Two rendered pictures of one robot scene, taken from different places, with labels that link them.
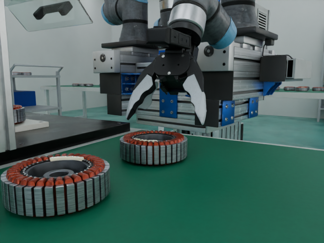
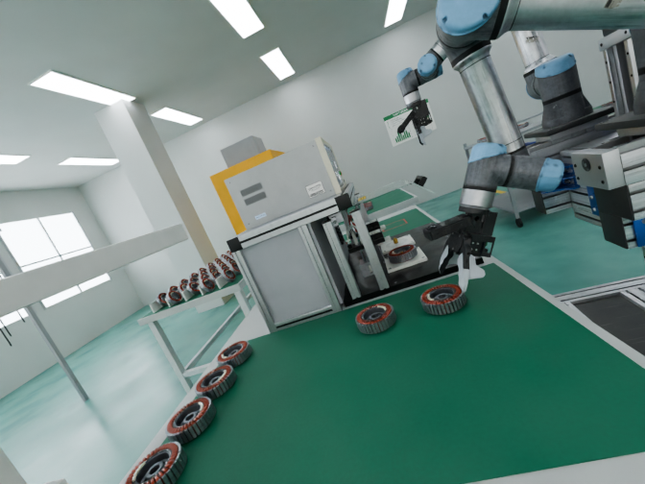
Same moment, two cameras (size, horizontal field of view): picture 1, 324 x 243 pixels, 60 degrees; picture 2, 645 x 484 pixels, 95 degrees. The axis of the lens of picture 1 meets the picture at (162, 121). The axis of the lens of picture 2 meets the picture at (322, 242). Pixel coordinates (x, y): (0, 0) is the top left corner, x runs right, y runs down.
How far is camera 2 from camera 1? 66 cm
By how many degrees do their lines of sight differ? 70
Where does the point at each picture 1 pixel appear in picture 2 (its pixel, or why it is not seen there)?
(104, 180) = (382, 324)
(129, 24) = (547, 106)
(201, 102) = (462, 277)
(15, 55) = not seen: hidden behind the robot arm
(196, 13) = (471, 196)
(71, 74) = not seen: hidden behind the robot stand
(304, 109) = not seen: outside the picture
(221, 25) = (524, 181)
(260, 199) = (432, 355)
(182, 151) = (446, 308)
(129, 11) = (544, 92)
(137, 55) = (562, 140)
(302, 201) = (446, 366)
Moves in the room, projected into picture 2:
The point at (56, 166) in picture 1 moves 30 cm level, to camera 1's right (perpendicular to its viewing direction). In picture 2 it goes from (379, 309) to (464, 347)
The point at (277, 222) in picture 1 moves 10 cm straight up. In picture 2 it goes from (415, 368) to (398, 326)
